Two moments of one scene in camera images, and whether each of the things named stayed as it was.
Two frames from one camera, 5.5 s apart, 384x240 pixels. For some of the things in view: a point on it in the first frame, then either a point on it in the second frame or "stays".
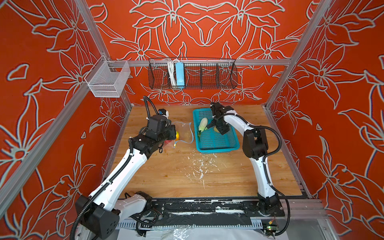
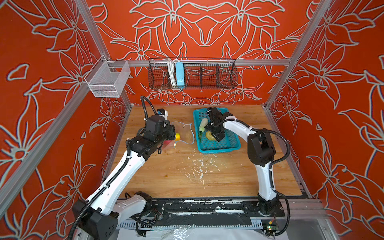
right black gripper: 223,129 to 218,136
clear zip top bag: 185,131 stays
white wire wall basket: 107,78 stays
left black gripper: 171,129 stays
